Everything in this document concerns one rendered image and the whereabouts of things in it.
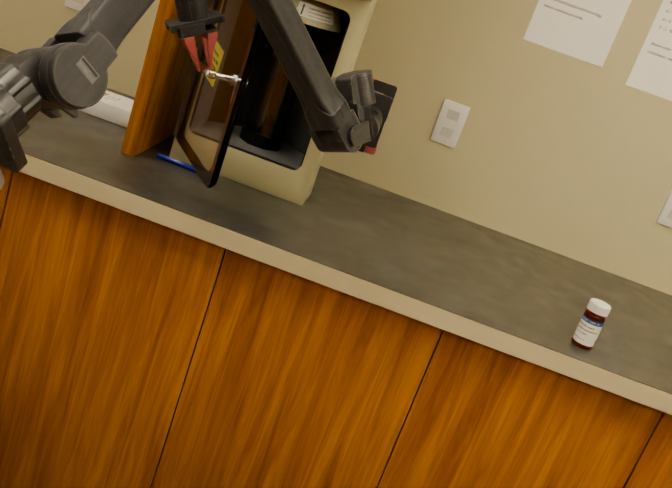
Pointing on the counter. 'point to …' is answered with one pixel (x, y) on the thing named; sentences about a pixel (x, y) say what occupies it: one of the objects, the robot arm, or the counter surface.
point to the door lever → (216, 74)
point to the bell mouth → (317, 13)
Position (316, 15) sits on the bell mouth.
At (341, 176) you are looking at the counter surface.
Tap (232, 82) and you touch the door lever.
